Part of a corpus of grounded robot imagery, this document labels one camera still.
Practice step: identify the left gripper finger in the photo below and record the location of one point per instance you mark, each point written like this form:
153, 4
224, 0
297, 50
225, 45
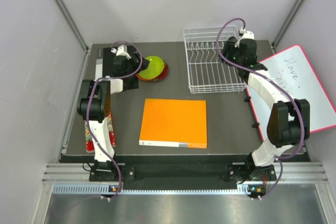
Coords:
141, 69
145, 63

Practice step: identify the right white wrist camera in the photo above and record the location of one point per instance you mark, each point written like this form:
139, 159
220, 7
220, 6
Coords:
245, 34

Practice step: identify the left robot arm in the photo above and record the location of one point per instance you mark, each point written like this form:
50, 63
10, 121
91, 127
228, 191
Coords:
94, 106

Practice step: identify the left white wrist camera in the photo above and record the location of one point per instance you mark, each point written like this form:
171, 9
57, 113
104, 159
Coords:
121, 51

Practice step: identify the black book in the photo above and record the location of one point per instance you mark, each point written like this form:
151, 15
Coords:
104, 69

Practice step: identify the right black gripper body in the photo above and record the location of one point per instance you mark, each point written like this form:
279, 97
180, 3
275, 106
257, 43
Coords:
233, 53

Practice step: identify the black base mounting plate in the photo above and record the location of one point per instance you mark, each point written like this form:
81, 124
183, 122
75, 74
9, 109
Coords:
131, 173

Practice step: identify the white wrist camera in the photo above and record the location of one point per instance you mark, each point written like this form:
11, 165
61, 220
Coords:
121, 51
245, 34

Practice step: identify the large orange book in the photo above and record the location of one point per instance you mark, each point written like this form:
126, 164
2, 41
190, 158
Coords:
174, 123

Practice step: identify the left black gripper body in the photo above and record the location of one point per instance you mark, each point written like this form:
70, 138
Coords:
132, 66

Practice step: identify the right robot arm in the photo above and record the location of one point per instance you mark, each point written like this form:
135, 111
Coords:
289, 121

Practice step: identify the green plate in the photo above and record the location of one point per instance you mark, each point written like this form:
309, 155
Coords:
155, 67

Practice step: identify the red floral plate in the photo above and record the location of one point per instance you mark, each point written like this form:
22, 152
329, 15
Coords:
159, 78

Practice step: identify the white wire dish rack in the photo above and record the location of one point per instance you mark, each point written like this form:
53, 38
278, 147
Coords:
206, 73

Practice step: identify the pink framed whiteboard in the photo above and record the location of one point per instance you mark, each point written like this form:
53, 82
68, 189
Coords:
294, 72

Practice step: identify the red patterned book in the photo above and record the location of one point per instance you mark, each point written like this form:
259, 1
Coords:
89, 139

